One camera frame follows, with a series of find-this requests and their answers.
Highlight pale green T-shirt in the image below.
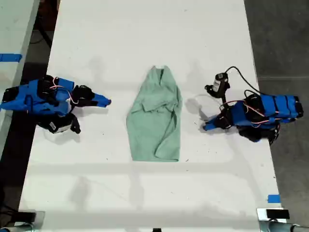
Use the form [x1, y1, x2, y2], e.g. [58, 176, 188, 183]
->
[126, 65, 183, 162]

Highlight long blue tape strip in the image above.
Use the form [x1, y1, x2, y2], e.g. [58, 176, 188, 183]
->
[0, 53, 23, 63]

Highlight small blue tape square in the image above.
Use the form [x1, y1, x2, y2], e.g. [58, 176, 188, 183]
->
[267, 193, 281, 204]

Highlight metal table clamp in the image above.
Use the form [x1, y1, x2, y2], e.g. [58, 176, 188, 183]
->
[255, 207, 302, 232]
[4, 210, 46, 232]

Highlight small black box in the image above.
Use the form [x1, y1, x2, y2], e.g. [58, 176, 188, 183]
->
[17, 211, 37, 222]
[266, 209, 290, 220]

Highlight black camera box white label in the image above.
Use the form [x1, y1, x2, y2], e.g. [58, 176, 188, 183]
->
[38, 113, 82, 135]

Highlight black camera box grey label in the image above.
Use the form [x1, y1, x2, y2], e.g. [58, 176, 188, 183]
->
[204, 73, 230, 99]

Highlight black camera cable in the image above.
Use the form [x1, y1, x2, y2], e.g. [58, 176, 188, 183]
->
[224, 66, 262, 95]

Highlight black floor cable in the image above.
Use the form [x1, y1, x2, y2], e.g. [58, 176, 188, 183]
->
[30, 14, 55, 44]

